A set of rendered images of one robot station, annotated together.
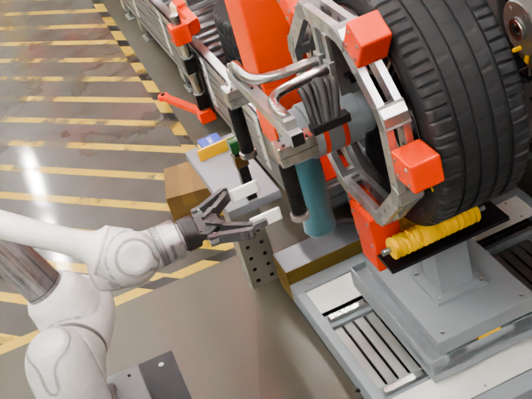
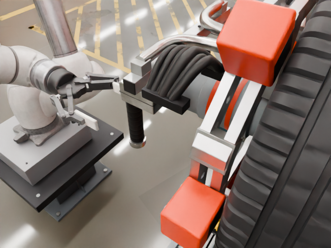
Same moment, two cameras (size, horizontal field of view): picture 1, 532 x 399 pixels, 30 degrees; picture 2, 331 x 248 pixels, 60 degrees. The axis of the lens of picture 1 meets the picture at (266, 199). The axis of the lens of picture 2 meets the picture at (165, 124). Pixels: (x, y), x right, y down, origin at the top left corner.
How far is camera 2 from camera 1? 1.80 m
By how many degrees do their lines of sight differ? 38
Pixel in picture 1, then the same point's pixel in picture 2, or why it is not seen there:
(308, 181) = not seen: hidden behind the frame
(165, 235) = (38, 70)
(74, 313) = not seen: hidden behind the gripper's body
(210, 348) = (176, 147)
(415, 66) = (269, 128)
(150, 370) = (106, 131)
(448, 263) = not seen: outside the picture
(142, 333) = (172, 115)
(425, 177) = (175, 234)
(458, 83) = (303, 205)
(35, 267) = (55, 38)
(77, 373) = (16, 101)
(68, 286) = (65, 61)
